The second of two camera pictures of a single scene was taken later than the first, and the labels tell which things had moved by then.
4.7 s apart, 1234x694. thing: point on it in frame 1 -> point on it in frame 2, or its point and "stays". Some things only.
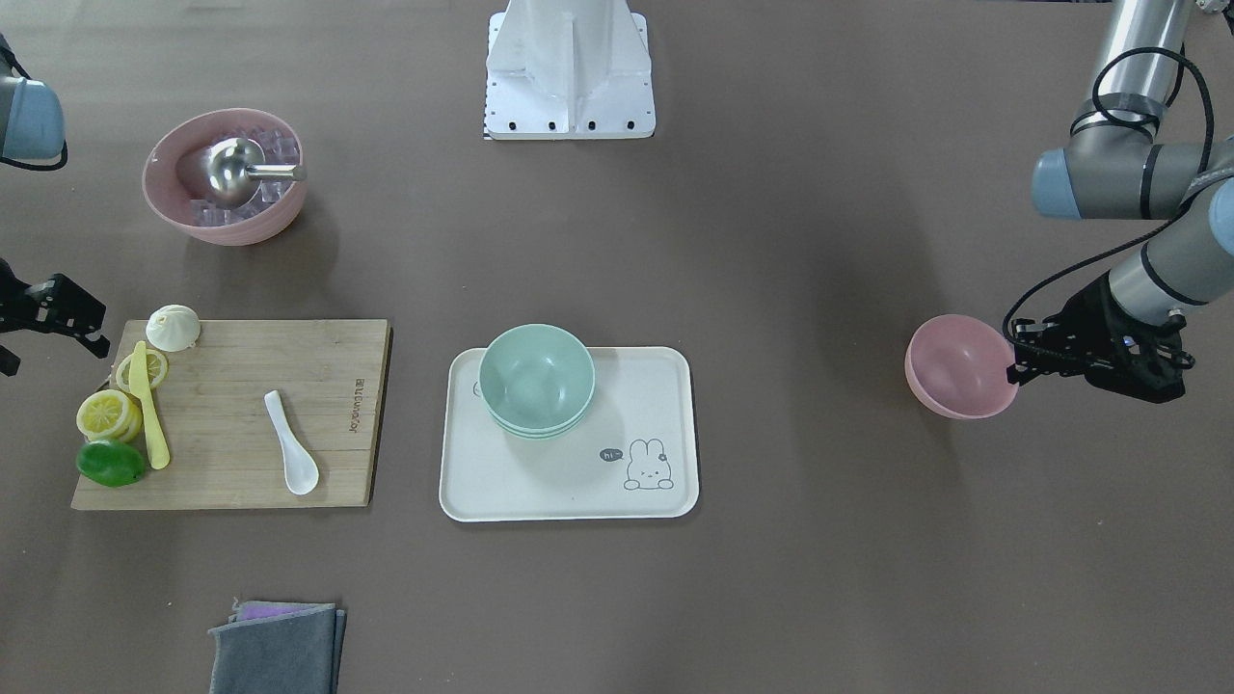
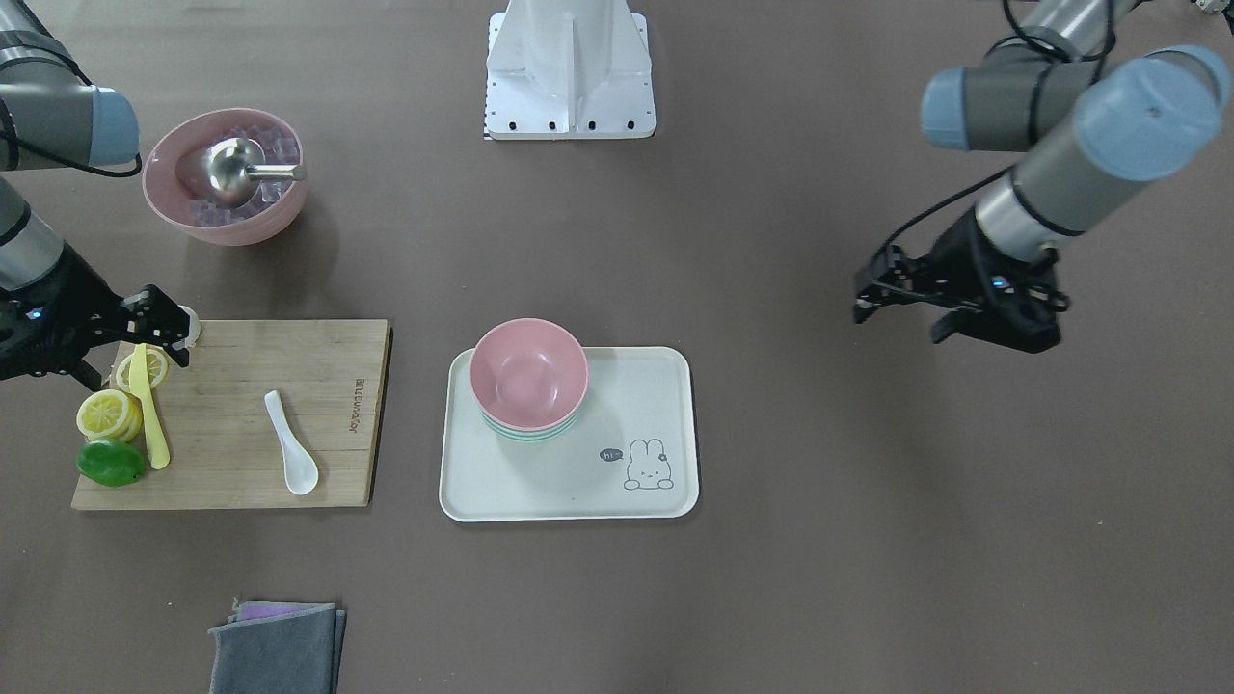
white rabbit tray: x=635 y=454 stays
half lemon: x=109 y=414 stays
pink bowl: x=957 y=364 -> x=529 y=374
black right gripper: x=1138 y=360 -> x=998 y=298
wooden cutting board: x=226 y=449 stays
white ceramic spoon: x=301 y=469 stays
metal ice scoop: x=234 y=169 stays
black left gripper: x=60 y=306 -> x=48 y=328
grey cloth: x=295 y=652 stays
